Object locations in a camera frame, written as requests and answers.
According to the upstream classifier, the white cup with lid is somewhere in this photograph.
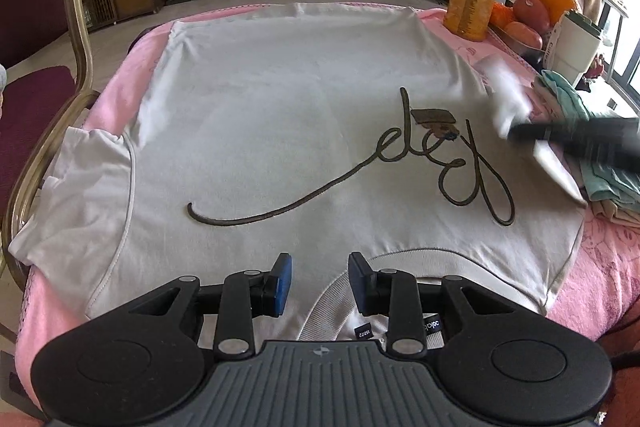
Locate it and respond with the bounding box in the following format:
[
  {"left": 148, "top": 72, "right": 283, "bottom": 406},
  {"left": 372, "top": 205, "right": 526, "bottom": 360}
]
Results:
[{"left": 542, "top": 10, "right": 601, "bottom": 87}]

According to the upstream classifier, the mint green folded shirt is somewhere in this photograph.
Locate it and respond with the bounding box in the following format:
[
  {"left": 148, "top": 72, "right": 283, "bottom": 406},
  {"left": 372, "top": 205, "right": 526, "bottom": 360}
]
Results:
[{"left": 538, "top": 69, "right": 639, "bottom": 211}]

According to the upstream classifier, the maroon banquet chair near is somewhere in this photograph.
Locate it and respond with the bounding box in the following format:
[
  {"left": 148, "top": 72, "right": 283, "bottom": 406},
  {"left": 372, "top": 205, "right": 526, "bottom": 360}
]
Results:
[{"left": 1, "top": 0, "right": 96, "bottom": 287}]

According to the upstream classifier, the light blue knit garment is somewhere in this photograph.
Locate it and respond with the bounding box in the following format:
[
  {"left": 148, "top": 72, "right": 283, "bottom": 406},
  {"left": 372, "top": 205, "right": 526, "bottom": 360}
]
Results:
[{"left": 0, "top": 65, "right": 6, "bottom": 107}]

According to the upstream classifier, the fruit bowl with fruit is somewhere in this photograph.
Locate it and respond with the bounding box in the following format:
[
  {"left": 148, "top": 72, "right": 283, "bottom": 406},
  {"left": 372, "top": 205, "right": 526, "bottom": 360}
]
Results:
[{"left": 489, "top": 0, "right": 582, "bottom": 66}]

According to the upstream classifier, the white printed t-shirt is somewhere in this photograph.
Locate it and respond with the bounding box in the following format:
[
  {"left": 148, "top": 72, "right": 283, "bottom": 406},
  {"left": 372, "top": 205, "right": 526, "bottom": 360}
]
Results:
[{"left": 9, "top": 4, "right": 585, "bottom": 340}]

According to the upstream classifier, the beige folded garment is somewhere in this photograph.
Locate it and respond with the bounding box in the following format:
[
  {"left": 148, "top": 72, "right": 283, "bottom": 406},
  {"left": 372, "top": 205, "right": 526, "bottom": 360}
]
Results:
[{"left": 582, "top": 186, "right": 640, "bottom": 229}]

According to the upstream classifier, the pink dalmatian blanket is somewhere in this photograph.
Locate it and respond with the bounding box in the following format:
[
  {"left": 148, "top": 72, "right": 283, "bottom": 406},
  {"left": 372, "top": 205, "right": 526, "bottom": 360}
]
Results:
[{"left": 15, "top": 9, "right": 639, "bottom": 397}]

